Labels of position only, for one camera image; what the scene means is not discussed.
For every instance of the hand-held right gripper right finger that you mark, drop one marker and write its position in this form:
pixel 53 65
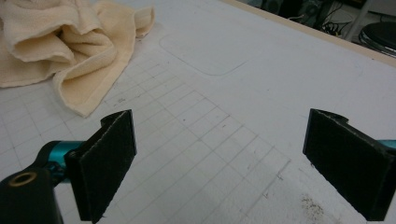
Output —
pixel 348 165

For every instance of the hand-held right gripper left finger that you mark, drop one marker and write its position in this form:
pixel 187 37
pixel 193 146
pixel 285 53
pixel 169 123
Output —
pixel 102 168

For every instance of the cream terry towel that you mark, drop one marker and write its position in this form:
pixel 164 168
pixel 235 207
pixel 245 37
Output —
pixel 46 46

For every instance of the white foam grid mat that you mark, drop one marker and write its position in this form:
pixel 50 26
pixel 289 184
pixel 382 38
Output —
pixel 249 93

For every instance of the black round stool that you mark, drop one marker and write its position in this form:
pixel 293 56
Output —
pixel 381 35

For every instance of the white metal stand leg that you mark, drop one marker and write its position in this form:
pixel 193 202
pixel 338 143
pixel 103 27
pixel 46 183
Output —
pixel 358 20

